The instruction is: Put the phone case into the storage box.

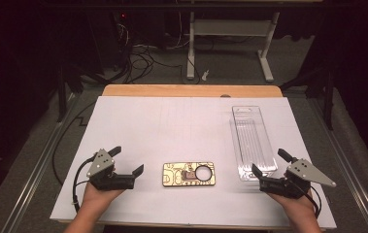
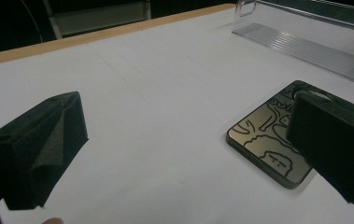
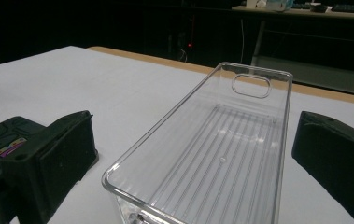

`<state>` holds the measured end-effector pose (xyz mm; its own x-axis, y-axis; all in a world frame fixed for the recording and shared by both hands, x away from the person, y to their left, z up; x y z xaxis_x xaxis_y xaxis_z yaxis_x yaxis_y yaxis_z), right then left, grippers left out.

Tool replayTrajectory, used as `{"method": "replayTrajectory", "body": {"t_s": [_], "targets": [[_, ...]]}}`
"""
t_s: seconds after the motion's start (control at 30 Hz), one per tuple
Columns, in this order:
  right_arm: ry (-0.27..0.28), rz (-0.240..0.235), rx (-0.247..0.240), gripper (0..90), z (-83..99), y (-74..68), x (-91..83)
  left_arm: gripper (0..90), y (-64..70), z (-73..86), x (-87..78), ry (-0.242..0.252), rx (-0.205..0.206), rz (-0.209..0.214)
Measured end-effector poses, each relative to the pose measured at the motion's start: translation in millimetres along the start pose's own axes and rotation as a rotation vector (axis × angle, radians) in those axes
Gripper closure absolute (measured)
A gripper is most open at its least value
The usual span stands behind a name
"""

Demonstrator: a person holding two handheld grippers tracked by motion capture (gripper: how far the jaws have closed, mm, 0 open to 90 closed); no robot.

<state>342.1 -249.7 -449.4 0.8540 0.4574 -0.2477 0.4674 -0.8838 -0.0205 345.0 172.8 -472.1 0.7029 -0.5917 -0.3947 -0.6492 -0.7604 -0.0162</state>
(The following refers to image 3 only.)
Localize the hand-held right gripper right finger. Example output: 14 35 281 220
290 110 354 224

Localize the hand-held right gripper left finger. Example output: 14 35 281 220
2 110 100 224

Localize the dark cartoon print phone case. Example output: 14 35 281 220
0 116 49 175

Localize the clear plastic storage bin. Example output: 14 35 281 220
101 61 294 224

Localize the black keyboard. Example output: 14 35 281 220
331 3 354 15

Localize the black computer mouse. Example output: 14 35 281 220
309 4 329 14

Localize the white metal frame desk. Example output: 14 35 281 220
231 4 354 98

